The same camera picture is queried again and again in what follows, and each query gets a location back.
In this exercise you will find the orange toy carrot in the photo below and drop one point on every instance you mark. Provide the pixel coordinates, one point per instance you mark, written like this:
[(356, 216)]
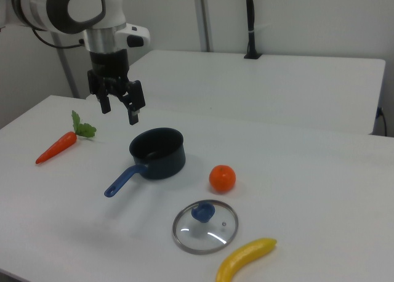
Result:
[(58, 146)]

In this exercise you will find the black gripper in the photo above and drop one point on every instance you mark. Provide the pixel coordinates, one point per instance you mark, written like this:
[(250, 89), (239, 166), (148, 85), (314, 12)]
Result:
[(108, 63)]

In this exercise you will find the yellow toy banana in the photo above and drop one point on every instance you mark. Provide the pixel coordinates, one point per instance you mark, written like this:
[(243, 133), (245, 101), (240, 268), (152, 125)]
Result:
[(246, 252)]

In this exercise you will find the black pole with base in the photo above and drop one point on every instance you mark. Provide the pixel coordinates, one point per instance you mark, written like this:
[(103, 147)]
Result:
[(251, 32)]

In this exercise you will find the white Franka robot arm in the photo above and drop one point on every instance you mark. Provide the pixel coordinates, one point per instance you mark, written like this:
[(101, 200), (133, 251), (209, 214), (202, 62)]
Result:
[(114, 5)]

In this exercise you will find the glass lid with blue knob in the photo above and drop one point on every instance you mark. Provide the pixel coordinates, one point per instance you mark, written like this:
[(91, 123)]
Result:
[(200, 213)]

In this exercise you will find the dark blue saucepan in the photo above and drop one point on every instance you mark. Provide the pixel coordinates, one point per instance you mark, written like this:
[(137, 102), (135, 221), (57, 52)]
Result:
[(166, 165)]

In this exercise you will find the orange toy fruit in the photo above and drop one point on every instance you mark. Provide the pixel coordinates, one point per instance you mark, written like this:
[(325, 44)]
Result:
[(222, 178)]

